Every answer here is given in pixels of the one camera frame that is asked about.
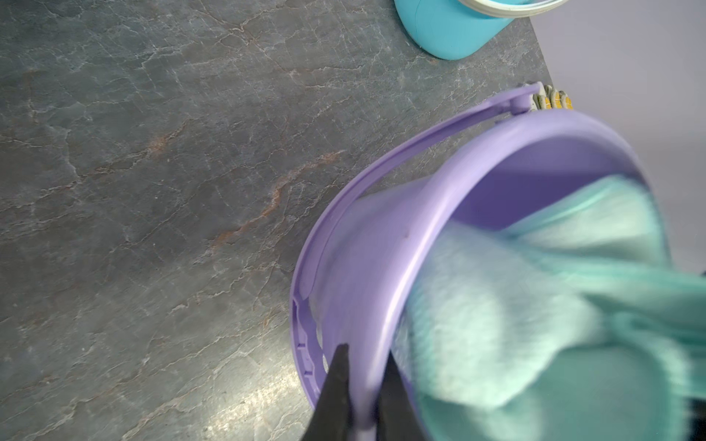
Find teal plastic bucket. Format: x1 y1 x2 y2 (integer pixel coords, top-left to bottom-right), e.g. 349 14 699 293
395 0 566 61

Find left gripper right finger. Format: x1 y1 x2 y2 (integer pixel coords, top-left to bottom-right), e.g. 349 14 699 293
377 354 426 441

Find purple plastic bucket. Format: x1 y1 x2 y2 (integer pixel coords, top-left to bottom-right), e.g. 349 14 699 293
290 85 643 440

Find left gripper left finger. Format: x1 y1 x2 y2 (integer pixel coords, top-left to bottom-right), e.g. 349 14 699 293
301 344 351 441

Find light green microfiber cloth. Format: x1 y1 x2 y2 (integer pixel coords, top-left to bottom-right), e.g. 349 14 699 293
392 176 705 440

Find yellow white work gloves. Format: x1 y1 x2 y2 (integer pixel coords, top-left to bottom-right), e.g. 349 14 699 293
531 85 574 111

